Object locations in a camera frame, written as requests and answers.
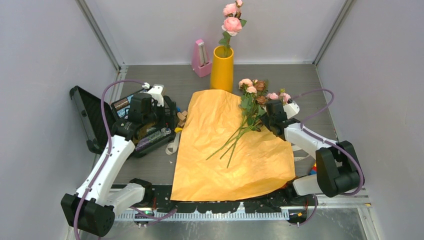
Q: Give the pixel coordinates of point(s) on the orange yellow wrapping paper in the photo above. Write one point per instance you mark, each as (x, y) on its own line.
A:
(211, 167)

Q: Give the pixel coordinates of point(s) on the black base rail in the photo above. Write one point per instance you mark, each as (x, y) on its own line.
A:
(159, 198)

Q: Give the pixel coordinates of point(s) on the yellow vase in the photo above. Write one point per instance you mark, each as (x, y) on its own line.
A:
(222, 71)

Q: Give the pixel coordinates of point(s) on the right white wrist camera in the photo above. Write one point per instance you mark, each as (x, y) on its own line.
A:
(291, 109)

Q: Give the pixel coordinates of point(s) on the wooden blocks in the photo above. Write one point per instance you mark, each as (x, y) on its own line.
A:
(182, 118)

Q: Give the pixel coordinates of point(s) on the pink metronome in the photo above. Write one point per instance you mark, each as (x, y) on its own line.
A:
(200, 62)

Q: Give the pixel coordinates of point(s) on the pink flower bouquet orange wrap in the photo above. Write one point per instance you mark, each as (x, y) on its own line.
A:
(255, 95)

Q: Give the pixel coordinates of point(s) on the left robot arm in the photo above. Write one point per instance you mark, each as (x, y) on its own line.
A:
(91, 208)

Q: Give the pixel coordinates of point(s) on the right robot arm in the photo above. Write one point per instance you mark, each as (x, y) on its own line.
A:
(337, 169)

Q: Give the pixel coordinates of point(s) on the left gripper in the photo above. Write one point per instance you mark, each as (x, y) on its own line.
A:
(172, 118)

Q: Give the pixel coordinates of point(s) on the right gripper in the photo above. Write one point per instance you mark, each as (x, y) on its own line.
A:
(264, 119)

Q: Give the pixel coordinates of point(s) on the colourful toy brick stack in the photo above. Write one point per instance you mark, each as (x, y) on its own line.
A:
(313, 170)

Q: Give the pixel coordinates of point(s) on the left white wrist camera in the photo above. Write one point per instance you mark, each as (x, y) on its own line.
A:
(156, 91)

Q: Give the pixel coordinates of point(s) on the cream ribbon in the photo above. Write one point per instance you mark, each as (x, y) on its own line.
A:
(173, 146)

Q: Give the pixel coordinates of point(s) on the black open case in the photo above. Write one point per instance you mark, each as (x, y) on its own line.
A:
(89, 110)

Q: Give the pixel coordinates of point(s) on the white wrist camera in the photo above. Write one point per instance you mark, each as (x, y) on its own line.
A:
(156, 91)
(291, 109)

